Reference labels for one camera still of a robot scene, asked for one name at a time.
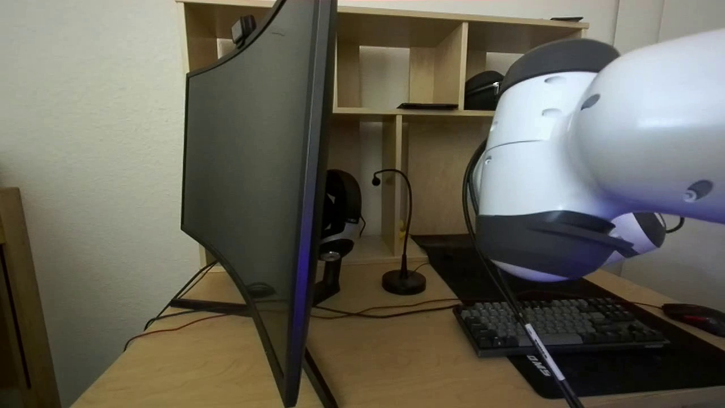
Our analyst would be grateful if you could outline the black headphones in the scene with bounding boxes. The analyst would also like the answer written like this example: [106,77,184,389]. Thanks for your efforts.
[319,167,367,263]

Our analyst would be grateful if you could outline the light wooden desk shelf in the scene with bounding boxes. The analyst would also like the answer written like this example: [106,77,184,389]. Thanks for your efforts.
[179,0,590,266]

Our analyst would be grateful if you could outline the flat black device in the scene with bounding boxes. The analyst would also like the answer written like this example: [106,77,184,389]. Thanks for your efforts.
[395,100,461,113]

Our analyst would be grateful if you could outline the black curved monitor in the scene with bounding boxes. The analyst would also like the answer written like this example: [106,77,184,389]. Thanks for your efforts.
[179,0,341,408]

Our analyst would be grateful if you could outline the black monitor stand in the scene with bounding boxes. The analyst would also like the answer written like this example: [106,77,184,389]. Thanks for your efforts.
[169,252,342,408]

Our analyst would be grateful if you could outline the grey mechanical keyboard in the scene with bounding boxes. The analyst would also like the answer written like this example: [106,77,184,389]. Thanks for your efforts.
[452,292,673,361]

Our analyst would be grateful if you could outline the black desk mat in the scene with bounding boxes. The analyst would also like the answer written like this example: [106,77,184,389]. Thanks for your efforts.
[411,230,725,402]

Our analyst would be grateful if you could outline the black red computer mouse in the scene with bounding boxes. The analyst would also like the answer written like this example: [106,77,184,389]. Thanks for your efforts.
[662,301,725,339]

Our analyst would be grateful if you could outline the brown wooden cabinet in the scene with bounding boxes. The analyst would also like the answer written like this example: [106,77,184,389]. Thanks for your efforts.
[0,187,64,408]

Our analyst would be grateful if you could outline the black table cable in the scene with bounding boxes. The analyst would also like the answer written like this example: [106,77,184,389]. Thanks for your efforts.
[308,296,463,323]

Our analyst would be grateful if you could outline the thin black monitor cable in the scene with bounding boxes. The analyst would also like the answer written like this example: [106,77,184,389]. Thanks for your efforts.
[144,261,220,332]

